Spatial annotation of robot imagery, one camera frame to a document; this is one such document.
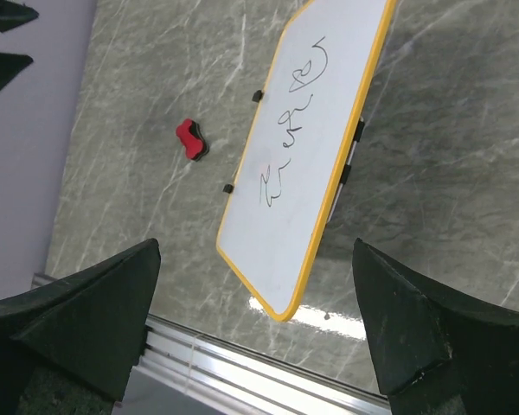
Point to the marker pen under whiteboard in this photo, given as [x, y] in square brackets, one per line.
[347, 166]

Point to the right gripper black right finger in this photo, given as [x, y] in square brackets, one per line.
[435, 350]

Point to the yellow framed whiteboard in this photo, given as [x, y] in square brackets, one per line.
[295, 154]

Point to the red black whiteboard eraser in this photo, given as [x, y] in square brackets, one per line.
[190, 136]

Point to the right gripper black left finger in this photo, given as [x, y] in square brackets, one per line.
[69, 346]

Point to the aluminium rail frame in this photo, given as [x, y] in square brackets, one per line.
[234, 379]

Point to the black clip on whiteboard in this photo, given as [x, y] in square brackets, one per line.
[257, 96]

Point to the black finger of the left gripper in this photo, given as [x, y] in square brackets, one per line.
[11, 65]
[14, 15]

